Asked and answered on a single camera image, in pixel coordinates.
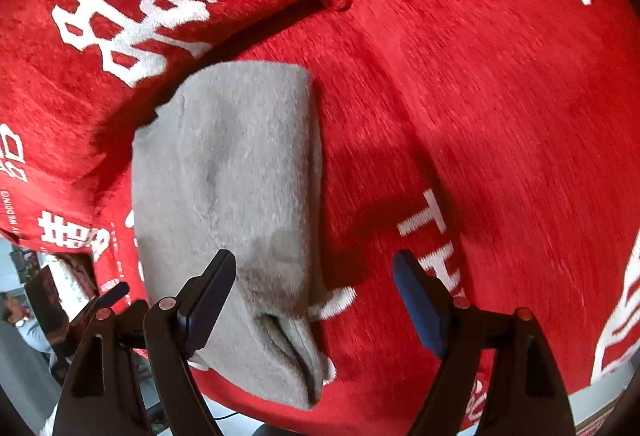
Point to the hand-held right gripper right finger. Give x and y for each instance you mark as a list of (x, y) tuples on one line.
[(419, 307)]

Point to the red printed blanket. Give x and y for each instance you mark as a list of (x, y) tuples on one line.
[(475, 116)]

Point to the white patterned cloth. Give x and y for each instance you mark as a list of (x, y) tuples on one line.
[(67, 273)]

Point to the grey fleece garment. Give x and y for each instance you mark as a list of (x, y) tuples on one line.
[(225, 176)]

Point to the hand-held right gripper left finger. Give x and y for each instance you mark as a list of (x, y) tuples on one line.
[(210, 302)]

